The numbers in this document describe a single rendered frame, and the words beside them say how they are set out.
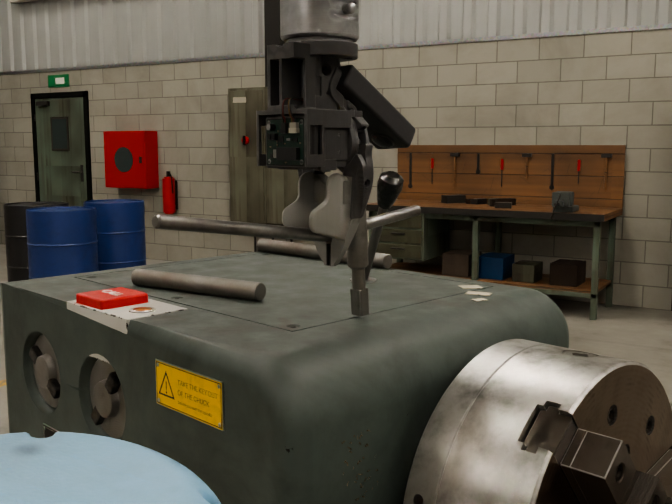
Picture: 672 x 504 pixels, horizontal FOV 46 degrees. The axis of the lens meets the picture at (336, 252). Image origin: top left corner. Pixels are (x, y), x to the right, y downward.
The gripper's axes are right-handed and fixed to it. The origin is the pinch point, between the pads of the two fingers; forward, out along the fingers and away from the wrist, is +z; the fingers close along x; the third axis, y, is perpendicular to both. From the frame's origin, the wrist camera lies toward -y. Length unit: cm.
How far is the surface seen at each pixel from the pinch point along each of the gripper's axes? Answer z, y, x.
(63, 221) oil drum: 52, -248, -570
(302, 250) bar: 6.0, -29.2, -36.7
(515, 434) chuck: 13.8, -1.0, 20.5
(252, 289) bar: 5.9, -1.2, -14.8
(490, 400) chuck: 12.1, -2.9, 16.7
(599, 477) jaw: 15.7, -2.1, 27.6
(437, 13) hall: -140, -575, -433
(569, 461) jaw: 15.3, -2.4, 24.8
